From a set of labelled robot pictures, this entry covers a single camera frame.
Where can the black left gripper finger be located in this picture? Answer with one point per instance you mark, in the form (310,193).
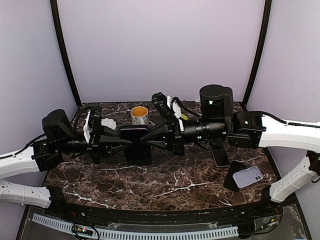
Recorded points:
(111,136)
(116,148)

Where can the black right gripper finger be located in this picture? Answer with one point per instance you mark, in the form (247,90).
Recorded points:
(155,143)
(157,134)

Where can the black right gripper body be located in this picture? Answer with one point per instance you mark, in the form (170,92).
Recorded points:
(175,137)

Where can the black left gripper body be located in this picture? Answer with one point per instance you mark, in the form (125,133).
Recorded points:
(95,149)

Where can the black phone case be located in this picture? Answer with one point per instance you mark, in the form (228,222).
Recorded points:
(139,154)

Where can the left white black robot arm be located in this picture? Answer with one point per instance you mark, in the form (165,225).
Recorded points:
(45,152)

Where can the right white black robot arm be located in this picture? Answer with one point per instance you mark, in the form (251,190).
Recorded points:
(245,129)

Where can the black phone on table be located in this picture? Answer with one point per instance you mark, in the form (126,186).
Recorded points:
(216,143)

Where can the black phone under lavender case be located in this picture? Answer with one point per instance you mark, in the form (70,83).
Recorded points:
(229,182)

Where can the white scalloped bowl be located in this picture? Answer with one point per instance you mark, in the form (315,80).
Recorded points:
(109,122)

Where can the white mug orange inside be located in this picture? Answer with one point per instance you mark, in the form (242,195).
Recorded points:
(139,115)

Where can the white-edged smartphone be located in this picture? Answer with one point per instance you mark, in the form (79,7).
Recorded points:
(220,157)

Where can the small circuit board with leds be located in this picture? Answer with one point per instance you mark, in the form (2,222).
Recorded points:
(80,230)

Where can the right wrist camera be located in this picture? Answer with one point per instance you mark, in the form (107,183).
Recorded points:
(168,107)

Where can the white slotted cable duct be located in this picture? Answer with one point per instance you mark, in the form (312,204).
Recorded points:
(102,233)

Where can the black front table rail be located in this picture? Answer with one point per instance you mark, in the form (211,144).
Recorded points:
(234,215)

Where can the left black frame post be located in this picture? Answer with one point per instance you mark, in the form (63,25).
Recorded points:
(63,51)

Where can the black frame post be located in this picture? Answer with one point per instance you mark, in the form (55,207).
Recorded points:
(63,51)
(258,53)

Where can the right black frame post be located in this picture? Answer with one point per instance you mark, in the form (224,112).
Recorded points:
(258,53)

